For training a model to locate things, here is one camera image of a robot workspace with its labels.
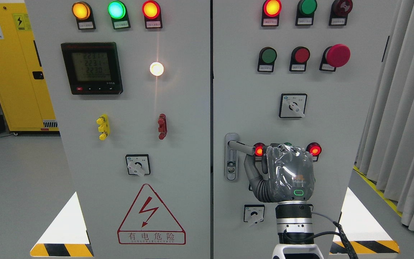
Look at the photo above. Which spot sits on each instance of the red lit indicator left middle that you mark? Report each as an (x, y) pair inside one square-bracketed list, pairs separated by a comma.
[(259, 152)]

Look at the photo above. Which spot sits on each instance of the green indicator light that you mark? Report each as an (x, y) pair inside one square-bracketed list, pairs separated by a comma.
[(305, 12), (119, 15)]

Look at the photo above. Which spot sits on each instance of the right door upper selector switch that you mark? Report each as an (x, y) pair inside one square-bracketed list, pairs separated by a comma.
[(292, 105)]

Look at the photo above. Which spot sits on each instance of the green push button upper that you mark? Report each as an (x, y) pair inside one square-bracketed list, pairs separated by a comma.
[(266, 59)]

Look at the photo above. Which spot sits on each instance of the red mushroom emergency stop button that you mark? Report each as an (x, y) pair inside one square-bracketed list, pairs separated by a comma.
[(334, 56)]

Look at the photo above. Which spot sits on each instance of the silver door swing handle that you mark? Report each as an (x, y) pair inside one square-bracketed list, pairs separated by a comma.
[(232, 146)]

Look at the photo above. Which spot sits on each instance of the white lower rotary selector switch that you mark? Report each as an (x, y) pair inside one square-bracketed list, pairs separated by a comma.
[(253, 214)]

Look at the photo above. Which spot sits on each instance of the red lit indicator right middle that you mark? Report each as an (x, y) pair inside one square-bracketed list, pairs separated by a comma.
[(314, 149)]

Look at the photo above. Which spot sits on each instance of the red terminal post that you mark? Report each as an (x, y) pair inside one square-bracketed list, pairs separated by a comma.
[(162, 129)]

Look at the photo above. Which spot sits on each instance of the green indicator light top right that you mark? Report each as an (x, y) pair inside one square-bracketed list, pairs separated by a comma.
[(305, 12)]

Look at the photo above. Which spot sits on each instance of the red indicator light left door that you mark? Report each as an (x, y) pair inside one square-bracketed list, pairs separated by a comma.
[(152, 14)]

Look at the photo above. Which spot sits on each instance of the white lit indicator light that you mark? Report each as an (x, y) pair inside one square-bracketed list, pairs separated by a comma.
[(156, 68)]

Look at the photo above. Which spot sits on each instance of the black digital power meter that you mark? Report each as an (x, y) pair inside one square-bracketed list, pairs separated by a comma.
[(92, 68)]

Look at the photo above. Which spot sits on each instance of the grey curtain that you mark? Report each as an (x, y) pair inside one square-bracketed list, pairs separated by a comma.
[(386, 152)]

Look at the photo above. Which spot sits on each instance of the red lit indicator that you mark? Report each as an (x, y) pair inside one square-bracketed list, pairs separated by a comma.
[(259, 152), (314, 149)]

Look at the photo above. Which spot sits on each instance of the red triangle danger warning sticker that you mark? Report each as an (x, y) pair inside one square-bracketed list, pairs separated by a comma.
[(150, 222)]

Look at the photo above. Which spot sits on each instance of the green indicator light top left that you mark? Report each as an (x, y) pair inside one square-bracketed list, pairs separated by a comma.
[(119, 15)]

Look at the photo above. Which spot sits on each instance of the amber indicator light top left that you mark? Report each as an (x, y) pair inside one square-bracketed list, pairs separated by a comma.
[(84, 15)]

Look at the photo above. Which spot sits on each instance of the yellow black striped base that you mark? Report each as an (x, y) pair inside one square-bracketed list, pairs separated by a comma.
[(61, 250), (367, 247)]

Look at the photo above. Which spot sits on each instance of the left grey cabinet door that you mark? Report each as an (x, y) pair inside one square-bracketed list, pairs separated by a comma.
[(180, 163)]

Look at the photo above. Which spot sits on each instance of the red indicator light top right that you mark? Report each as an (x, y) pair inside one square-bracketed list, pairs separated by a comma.
[(270, 13)]

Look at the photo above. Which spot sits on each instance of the yellow terminal post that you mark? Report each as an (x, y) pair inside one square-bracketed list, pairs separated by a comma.
[(104, 126)]

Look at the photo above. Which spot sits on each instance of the right grey cabinet door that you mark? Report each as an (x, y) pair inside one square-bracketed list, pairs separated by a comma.
[(247, 102)]

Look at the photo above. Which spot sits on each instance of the right yellow black striped base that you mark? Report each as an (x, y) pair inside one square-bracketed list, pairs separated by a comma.
[(367, 247)]

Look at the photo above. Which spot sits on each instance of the grey cabinet door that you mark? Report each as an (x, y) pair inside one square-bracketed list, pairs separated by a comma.
[(180, 163), (247, 102)]

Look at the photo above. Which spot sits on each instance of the left yellow black striped base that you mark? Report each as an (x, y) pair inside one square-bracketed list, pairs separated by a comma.
[(61, 250)]

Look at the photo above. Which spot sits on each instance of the red push button upper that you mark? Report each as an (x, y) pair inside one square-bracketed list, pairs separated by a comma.
[(299, 57)]

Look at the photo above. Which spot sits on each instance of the yellow safety cabinet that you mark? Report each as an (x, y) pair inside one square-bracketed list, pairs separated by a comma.
[(24, 95)]

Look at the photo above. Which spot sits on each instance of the left door rotary selector switch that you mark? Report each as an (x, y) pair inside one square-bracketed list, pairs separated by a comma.
[(138, 164)]

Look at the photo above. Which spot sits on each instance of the dark red buzzer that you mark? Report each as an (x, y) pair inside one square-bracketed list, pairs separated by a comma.
[(340, 10)]

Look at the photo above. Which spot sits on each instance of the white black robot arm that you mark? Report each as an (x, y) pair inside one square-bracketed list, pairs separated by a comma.
[(295, 232)]

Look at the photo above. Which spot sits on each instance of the grey robotic hand plastic-covered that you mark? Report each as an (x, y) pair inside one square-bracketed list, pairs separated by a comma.
[(291, 176)]

